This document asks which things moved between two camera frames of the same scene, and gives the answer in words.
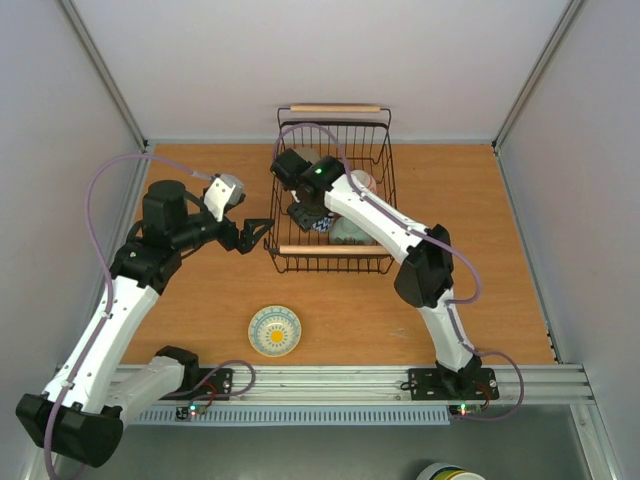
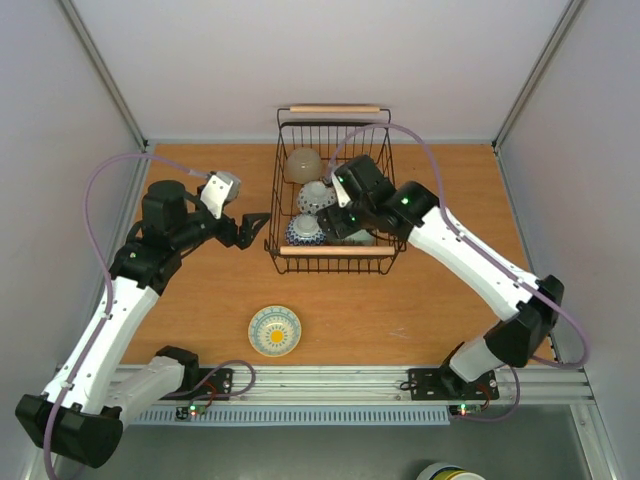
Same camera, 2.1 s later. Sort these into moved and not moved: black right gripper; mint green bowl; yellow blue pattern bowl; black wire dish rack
Moved: black right gripper
Not moved: yellow blue pattern bowl; mint green bowl; black wire dish rack
